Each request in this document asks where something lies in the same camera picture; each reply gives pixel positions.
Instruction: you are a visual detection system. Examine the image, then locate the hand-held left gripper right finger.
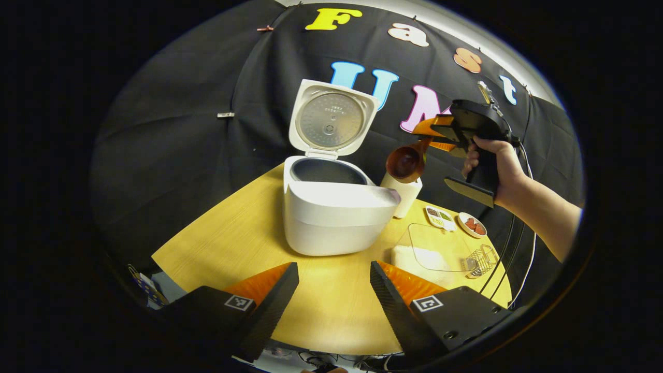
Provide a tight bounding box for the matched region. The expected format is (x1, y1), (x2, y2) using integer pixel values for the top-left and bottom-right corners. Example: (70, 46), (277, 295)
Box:
(369, 261), (513, 363)

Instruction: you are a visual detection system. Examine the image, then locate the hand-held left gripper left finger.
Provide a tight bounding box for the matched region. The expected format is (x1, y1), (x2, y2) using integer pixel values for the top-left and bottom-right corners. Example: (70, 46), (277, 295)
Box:
(161, 262), (300, 363)

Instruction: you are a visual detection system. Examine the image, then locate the brown wooden spoon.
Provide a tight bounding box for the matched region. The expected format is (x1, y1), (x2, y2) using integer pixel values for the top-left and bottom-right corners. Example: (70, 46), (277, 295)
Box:
(385, 136), (433, 184)

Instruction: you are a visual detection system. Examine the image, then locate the metal wire chopstick holder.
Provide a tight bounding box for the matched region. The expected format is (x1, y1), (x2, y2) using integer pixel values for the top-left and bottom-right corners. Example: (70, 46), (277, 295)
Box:
(465, 245), (499, 279)

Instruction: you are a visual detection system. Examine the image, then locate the white rice cooker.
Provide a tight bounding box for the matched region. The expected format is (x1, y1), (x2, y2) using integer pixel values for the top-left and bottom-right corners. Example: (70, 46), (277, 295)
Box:
(283, 79), (402, 257)

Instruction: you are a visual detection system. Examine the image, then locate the white toaster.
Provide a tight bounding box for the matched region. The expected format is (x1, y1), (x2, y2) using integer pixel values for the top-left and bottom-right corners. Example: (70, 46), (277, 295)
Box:
(380, 171), (423, 219)

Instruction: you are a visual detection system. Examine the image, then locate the white divided bean dish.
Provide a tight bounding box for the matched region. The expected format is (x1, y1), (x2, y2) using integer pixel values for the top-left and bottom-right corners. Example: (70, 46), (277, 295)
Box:
(425, 206), (456, 232)

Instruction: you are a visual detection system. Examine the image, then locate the white round plate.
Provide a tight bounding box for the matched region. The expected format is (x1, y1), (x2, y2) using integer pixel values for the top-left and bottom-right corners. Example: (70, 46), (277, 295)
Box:
(458, 212), (487, 239)

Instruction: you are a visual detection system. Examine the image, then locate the blue white patterned object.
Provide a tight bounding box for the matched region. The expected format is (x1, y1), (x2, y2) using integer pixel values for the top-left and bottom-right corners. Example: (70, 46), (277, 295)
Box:
(128, 264), (169, 307)

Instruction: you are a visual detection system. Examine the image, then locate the black cable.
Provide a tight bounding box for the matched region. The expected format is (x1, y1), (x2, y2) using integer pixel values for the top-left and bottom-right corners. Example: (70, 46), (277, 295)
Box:
(488, 228), (521, 302)
(478, 213), (517, 296)

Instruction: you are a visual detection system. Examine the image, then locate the white cable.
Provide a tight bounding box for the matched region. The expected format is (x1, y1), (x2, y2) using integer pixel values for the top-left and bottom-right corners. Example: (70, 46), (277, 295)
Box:
(509, 142), (537, 310)

